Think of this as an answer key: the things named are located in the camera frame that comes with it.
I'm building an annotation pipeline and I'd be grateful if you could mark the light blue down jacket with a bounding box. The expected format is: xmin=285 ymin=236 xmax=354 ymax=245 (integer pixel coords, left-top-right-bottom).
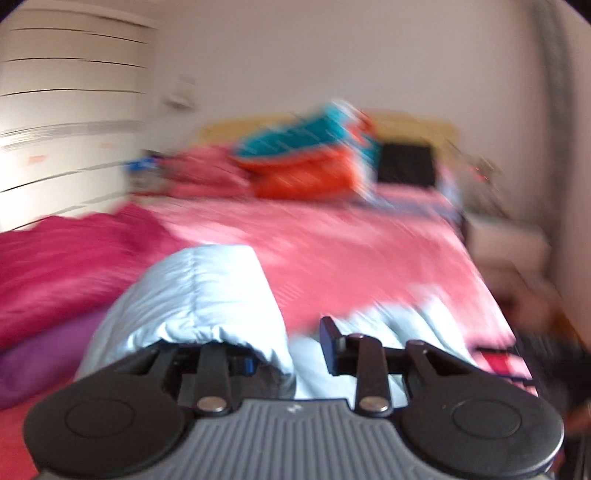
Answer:
xmin=73 ymin=244 xmax=477 ymax=402

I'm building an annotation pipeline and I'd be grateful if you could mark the pink bed with blanket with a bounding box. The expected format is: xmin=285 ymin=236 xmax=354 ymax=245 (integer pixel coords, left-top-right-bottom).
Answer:
xmin=1 ymin=199 xmax=515 ymax=479

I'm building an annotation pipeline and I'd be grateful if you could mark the purple down jacket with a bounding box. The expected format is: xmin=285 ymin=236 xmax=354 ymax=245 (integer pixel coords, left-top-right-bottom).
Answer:
xmin=0 ymin=308 xmax=107 ymax=410

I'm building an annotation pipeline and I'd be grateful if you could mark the red down jacket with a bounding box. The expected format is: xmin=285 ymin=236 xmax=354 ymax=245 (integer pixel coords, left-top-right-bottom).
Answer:
xmin=1 ymin=203 xmax=188 ymax=349

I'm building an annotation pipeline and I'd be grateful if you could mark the white nightstand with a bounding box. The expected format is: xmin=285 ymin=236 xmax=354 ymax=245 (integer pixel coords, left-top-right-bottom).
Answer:
xmin=466 ymin=213 xmax=550 ymax=298

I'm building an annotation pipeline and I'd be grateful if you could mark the pink pillow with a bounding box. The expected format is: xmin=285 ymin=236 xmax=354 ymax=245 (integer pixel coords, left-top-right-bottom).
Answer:
xmin=160 ymin=145 xmax=253 ymax=199

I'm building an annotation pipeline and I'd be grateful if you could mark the black bag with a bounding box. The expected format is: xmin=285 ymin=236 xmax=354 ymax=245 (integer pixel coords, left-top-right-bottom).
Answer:
xmin=378 ymin=142 xmax=438 ymax=189

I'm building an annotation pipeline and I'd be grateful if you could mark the blue storage box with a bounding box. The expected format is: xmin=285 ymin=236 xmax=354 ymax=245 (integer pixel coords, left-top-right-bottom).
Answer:
xmin=125 ymin=151 xmax=162 ymax=194

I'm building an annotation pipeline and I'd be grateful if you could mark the orange teal folded quilt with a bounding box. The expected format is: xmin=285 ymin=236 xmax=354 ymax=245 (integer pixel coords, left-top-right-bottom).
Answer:
xmin=231 ymin=100 xmax=380 ymax=201

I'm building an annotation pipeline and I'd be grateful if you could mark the yellow headboard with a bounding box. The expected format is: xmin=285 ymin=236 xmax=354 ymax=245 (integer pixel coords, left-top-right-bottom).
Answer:
xmin=191 ymin=107 xmax=460 ymax=148

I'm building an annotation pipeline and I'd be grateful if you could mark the white sliding wardrobe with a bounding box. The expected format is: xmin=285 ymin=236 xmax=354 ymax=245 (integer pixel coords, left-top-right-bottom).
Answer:
xmin=1 ymin=1 xmax=151 ymax=231

